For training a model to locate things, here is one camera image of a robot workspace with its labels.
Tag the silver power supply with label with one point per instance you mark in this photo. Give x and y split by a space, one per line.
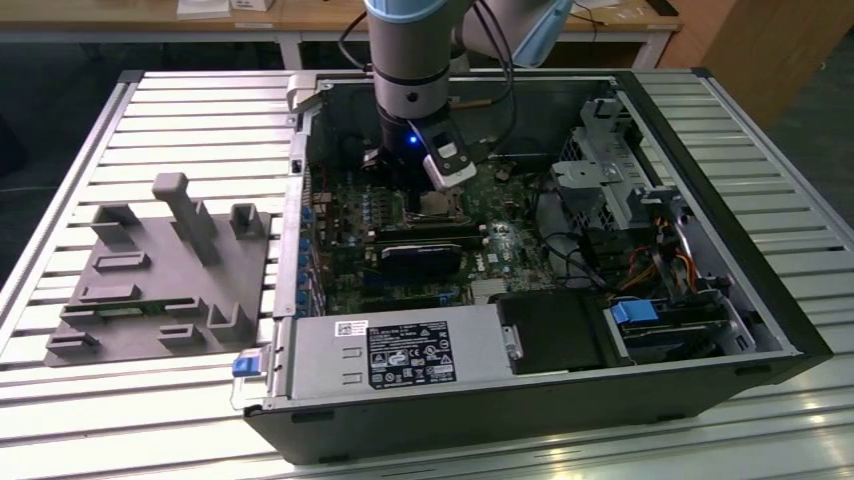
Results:
321 360

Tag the silver metal drive cage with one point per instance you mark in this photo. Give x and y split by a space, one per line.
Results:
588 172

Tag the wooden cabinet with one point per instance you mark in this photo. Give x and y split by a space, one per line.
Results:
768 50

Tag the silver case latch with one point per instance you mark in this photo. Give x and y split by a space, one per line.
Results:
301 92

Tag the black graphics card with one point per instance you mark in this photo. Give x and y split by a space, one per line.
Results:
421 261

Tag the black PC case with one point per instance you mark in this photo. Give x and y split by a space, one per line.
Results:
468 435

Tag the hard disk in blue carrier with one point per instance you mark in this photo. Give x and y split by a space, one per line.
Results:
634 311

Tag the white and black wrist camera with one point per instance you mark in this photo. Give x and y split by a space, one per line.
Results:
454 170

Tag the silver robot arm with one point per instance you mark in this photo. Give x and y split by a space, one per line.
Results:
408 60

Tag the white box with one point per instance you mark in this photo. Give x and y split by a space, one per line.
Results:
253 5
203 9

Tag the wooden desk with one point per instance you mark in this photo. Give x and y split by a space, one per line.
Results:
101 22

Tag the silver green CPU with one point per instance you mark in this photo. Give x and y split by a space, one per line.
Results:
442 202

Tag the grey parts rack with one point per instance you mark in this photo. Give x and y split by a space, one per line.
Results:
167 280

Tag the silver finned heat sink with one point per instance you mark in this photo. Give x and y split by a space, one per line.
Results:
490 290

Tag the RAM slot with black latch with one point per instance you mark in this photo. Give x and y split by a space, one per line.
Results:
430 237
430 229

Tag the green motherboard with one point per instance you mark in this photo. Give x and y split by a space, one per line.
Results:
528 260

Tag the CPU socket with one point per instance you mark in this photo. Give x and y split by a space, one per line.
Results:
405 223

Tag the green RAM stick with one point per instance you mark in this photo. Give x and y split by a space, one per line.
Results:
430 241

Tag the RAM slot with white latch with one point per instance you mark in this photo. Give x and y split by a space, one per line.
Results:
430 233

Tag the blue plastic latch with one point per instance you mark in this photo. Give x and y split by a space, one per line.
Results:
246 366

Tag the black drive bay box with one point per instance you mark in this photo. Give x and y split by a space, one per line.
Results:
554 335

